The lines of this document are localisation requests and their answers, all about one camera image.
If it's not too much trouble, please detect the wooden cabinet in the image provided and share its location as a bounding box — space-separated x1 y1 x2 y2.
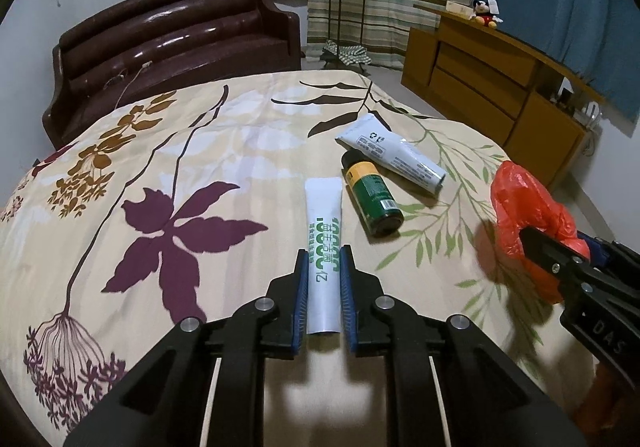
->
401 2 606 188

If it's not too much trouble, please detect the green checkered cloth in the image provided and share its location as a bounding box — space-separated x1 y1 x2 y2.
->
322 40 372 65

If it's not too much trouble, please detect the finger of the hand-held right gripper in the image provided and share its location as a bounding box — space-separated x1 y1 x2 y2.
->
587 237 640 279
517 226 599 299

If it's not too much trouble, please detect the white charging cable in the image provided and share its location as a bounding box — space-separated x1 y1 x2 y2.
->
102 61 153 110

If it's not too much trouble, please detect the mouse plush toy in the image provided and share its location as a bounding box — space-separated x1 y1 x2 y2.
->
470 0 502 30

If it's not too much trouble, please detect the brown leather headboard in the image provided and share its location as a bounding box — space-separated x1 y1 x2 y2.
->
42 0 302 150

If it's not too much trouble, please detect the white tube with green print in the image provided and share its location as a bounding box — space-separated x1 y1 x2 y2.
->
304 177 345 335

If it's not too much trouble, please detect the floral bed blanket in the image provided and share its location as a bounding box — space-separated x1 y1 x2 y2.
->
0 70 601 447

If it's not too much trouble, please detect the green can with yellow label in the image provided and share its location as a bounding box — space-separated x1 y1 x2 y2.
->
341 148 403 238

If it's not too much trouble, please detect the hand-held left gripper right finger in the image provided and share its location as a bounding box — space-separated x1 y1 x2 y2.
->
339 251 588 447

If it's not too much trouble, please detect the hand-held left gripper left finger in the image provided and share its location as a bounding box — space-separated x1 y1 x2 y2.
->
62 248 311 447

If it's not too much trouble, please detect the red plastic bag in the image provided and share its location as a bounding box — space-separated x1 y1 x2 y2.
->
489 160 593 305

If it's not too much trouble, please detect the grey-white squeeze tube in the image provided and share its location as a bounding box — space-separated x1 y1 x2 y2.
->
334 116 447 195

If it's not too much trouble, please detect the blue curtain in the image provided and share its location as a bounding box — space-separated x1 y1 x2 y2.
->
472 0 640 123

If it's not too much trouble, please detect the black metal plant stand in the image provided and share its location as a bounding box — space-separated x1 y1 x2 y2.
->
327 0 371 73

